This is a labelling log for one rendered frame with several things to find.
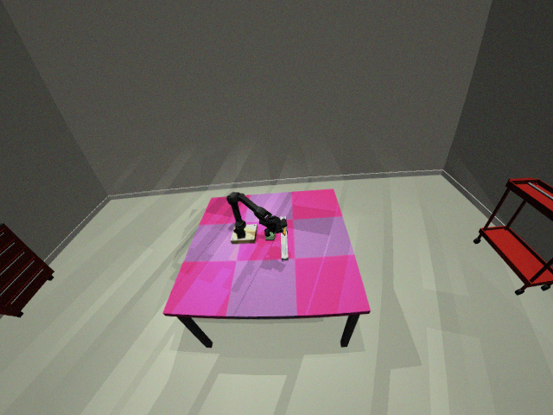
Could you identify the grey slotted aluminum rail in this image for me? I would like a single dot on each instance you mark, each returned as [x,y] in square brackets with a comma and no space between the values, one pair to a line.
[284,244]

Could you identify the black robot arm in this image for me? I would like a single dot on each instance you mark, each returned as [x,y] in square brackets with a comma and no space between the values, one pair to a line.
[259,212]

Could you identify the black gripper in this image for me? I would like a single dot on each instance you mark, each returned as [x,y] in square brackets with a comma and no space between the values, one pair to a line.
[275,229]

